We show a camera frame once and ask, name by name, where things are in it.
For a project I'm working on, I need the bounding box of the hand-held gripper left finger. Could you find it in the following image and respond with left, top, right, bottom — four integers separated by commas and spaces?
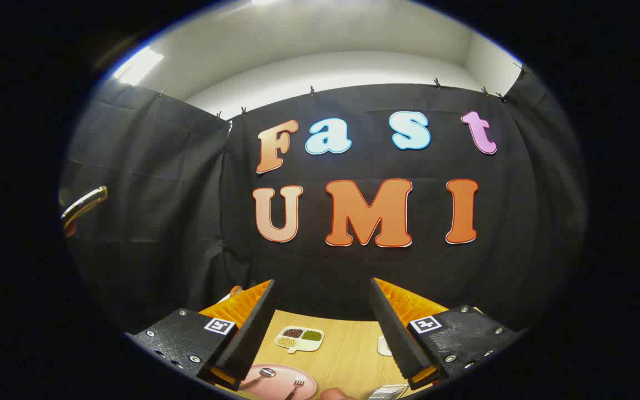
124, 279, 276, 391

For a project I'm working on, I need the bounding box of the gold door handle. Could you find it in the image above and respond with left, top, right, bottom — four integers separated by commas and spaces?
61, 186, 108, 237

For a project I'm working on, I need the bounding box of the metal spoon with brown handle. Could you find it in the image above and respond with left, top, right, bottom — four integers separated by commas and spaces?
238, 367, 276, 391

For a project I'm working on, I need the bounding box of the metal wire basket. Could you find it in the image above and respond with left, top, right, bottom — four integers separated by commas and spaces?
367, 384, 408, 400

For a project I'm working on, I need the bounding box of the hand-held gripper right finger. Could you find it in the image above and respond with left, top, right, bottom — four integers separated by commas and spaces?
368, 278, 529, 389

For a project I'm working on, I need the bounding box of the white divided dish with beans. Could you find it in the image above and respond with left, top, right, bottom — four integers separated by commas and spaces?
274, 326, 325, 354

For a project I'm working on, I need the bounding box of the pink round plate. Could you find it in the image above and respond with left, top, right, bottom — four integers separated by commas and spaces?
241, 364, 318, 400

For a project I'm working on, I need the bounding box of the metal fork with brown handle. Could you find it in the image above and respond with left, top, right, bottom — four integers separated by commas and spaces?
284, 375, 306, 400

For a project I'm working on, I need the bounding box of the ceiling light panel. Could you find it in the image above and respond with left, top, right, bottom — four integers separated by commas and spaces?
112, 47, 165, 87

